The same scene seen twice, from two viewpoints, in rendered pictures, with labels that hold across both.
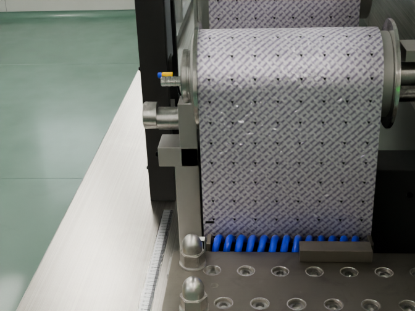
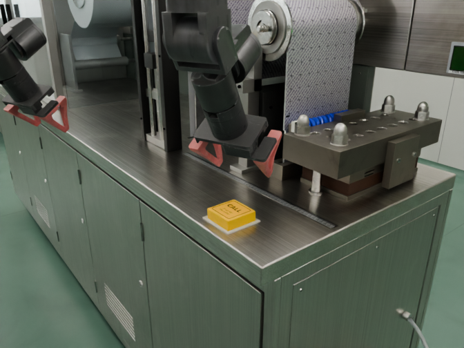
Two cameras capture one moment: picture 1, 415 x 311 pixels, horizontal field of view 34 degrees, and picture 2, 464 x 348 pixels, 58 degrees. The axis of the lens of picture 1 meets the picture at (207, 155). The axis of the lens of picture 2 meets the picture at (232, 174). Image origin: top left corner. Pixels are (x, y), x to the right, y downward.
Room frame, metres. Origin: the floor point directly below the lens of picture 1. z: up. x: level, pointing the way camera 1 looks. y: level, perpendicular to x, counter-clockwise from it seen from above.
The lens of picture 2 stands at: (0.20, 0.76, 1.31)
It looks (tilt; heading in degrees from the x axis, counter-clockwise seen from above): 22 degrees down; 317
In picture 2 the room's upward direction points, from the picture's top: straight up
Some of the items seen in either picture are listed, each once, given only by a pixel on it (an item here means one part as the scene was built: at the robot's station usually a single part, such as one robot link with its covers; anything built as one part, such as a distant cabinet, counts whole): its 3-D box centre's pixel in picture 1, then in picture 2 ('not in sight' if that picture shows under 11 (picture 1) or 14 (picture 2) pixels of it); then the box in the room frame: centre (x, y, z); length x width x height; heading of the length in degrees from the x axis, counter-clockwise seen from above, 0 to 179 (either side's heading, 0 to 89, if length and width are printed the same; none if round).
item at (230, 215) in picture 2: not in sight; (230, 214); (0.75, 0.25, 0.91); 0.07 x 0.07 x 0.02; 85
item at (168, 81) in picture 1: (171, 81); (262, 28); (0.87, 0.04, 1.25); 0.03 x 0.01 x 0.01; 85
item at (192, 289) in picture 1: (193, 293); (340, 133); (0.66, 0.02, 1.05); 0.04 x 0.04 x 0.04
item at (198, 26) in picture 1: (199, 75); (268, 27); (0.89, 0.01, 1.25); 0.15 x 0.01 x 0.15; 175
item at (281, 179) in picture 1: (287, 184); (320, 85); (0.82, -0.11, 1.11); 0.23 x 0.01 x 0.18; 85
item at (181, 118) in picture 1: (180, 190); (244, 112); (0.92, 0.04, 1.05); 0.06 x 0.05 x 0.31; 85
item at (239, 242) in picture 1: (288, 247); (324, 121); (0.79, -0.11, 1.03); 0.21 x 0.04 x 0.03; 85
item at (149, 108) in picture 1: (150, 115); not in sight; (0.93, 0.08, 1.18); 0.04 x 0.02 x 0.04; 175
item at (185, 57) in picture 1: (190, 76); (264, 27); (0.89, 0.02, 1.25); 0.07 x 0.02 x 0.07; 175
